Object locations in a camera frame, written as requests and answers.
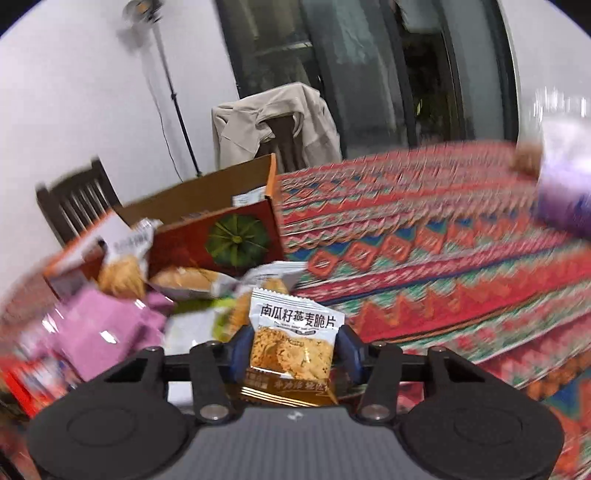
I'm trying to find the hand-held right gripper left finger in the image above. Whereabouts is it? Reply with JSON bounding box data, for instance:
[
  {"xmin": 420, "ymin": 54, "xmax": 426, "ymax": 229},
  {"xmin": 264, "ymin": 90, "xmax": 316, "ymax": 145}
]
[{"xmin": 105, "ymin": 327, "xmax": 254, "ymax": 425}]

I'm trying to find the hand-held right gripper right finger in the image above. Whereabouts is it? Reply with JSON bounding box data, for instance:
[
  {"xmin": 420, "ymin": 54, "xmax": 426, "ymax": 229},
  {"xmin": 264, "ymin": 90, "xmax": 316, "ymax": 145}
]
[{"xmin": 337, "ymin": 326, "xmax": 485, "ymax": 424}]

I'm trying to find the white cookie snack packet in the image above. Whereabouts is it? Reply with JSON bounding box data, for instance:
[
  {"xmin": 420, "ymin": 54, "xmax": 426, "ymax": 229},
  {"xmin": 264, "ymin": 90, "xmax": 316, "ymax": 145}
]
[{"xmin": 240, "ymin": 287, "xmax": 346, "ymax": 408}]

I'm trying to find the pumpkin print cardboard box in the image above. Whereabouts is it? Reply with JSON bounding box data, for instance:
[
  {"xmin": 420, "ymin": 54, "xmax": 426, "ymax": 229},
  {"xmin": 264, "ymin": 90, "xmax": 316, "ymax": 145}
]
[{"xmin": 44, "ymin": 154, "xmax": 286, "ymax": 288}]

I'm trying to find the green white snack packet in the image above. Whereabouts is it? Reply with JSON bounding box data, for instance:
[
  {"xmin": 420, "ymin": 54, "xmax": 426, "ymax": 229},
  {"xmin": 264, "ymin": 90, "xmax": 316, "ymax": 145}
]
[{"xmin": 165, "ymin": 295, "xmax": 252, "ymax": 357}]

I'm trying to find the white flat snack packet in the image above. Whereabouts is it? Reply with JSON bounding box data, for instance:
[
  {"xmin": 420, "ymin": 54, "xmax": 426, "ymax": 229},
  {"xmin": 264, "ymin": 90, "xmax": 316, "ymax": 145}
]
[{"xmin": 240, "ymin": 261, "xmax": 308, "ymax": 296}]

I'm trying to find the clear bread snack packet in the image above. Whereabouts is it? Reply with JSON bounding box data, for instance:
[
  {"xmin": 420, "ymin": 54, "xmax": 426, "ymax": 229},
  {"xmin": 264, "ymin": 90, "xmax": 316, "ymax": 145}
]
[{"xmin": 148, "ymin": 267, "xmax": 237, "ymax": 302}]

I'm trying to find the pink snack packet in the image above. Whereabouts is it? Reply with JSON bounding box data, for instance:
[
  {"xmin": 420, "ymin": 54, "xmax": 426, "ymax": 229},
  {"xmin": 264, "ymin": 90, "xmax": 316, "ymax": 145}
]
[{"xmin": 58, "ymin": 286, "xmax": 177, "ymax": 380}]

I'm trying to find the white crisp snack packet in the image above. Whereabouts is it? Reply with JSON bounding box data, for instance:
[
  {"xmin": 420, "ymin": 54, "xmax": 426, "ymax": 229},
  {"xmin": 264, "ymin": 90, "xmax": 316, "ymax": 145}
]
[{"xmin": 98, "ymin": 218, "xmax": 163, "ymax": 297}]

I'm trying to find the dark wooden chair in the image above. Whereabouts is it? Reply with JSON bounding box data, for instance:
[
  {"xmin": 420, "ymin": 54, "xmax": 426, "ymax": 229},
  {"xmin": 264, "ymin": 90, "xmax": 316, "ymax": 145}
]
[
  {"xmin": 36, "ymin": 158, "xmax": 123, "ymax": 248},
  {"xmin": 255, "ymin": 115, "xmax": 309, "ymax": 172}
]

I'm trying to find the red snack packet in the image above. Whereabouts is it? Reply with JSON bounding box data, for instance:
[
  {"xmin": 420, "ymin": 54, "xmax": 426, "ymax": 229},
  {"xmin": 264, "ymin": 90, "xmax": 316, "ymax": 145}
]
[{"xmin": 0, "ymin": 353, "xmax": 75, "ymax": 418}]

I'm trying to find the beige jacket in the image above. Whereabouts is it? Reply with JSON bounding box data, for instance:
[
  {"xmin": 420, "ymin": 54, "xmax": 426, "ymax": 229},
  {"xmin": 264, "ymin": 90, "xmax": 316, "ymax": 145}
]
[{"xmin": 211, "ymin": 82, "xmax": 343, "ymax": 172}]

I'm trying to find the black light stand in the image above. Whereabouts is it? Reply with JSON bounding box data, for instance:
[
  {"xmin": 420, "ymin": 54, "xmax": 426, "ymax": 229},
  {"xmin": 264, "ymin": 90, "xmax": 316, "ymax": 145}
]
[{"xmin": 121, "ymin": 0, "xmax": 204, "ymax": 179}]

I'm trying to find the purple white plastic package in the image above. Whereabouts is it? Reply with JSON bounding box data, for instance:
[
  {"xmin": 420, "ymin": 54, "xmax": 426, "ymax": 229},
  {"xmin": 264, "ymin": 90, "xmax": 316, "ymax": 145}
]
[{"xmin": 512, "ymin": 87, "xmax": 591, "ymax": 241}]

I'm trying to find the dark glass door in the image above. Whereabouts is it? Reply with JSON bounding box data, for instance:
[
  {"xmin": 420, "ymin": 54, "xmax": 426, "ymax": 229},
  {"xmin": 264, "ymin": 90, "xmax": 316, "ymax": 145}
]
[{"xmin": 216, "ymin": 0, "xmax": 521, "ymax": 161}]

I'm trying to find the black lamp cable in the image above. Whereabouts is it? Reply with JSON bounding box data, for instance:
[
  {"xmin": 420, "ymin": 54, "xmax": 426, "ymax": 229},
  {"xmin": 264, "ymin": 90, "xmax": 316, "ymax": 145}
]
[{"xmin": 148, "ymin": 90, "xmax": 182, "ymax": 182}]

